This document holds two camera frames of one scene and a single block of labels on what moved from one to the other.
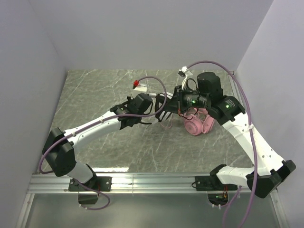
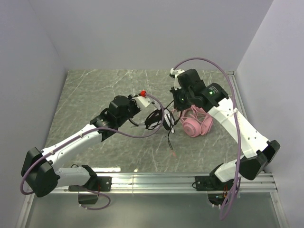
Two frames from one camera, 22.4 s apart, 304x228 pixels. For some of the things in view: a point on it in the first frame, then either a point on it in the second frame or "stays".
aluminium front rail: x=147 y=183 stays
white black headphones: x=171 y=107 -> x=152 y=120
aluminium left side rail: x=25 y=210 stays
